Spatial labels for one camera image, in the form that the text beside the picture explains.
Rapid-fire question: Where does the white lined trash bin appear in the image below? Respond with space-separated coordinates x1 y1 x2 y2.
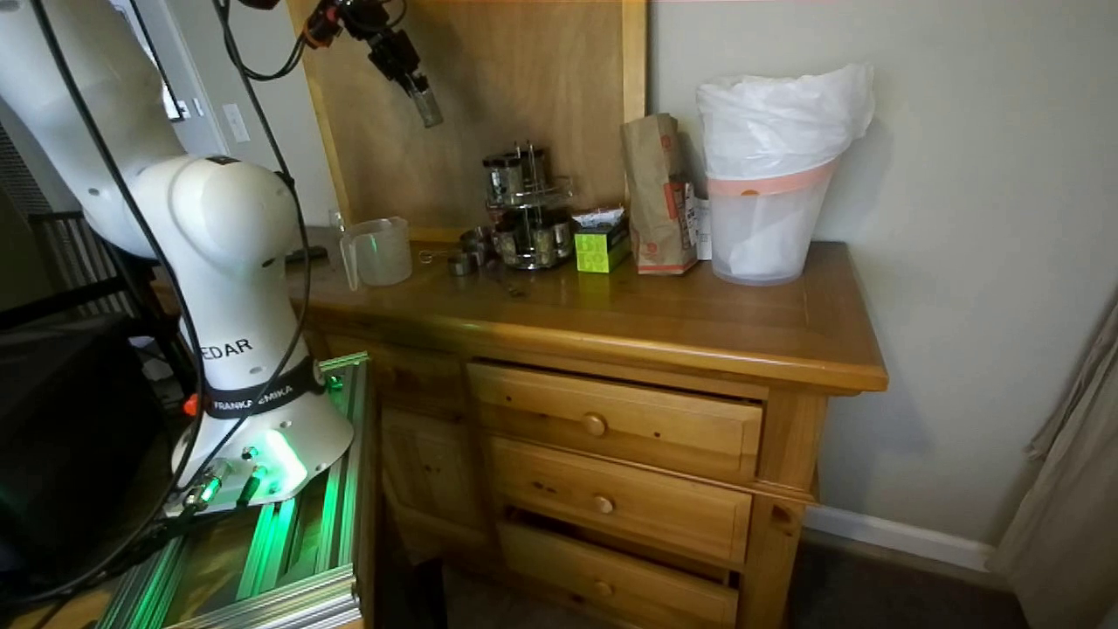
696 62 882 291

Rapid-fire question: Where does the clear plastic measuring cup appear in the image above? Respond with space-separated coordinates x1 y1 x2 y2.
334 213 417 291

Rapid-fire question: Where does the wooden dresser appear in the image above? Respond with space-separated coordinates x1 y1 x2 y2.
283 236 890 629

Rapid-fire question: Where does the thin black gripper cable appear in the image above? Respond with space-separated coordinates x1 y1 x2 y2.
211 0 323 363

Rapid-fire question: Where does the long black robot cable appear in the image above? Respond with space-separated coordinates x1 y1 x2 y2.
0 0 214 603

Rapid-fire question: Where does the glass spice jar black lid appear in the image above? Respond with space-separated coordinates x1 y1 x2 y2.
516 144 559 203
482 150 525 209

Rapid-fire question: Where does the brown paper bag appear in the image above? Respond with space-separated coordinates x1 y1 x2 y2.
618 110 702 278

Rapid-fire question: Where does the light grey curtain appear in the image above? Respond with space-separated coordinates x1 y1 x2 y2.
989 291 1118 629

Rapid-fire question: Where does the black box beside robot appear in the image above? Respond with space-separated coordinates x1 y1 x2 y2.
0 307 178 573

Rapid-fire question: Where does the large wooden board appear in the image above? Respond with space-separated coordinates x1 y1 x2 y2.
283 0 655 246

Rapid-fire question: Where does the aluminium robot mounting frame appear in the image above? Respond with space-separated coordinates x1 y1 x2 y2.
99 349 375 629

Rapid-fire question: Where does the white baseboard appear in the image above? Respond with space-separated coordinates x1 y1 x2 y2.
799 499 1005 581

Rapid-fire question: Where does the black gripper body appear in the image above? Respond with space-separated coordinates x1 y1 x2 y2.
333 0 409 48

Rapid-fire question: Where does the small green box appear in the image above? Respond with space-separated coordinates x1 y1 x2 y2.
570 207 636 278

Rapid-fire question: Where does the large wooden dresser drawer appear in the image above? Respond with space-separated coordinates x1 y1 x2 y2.
464 361 764 481

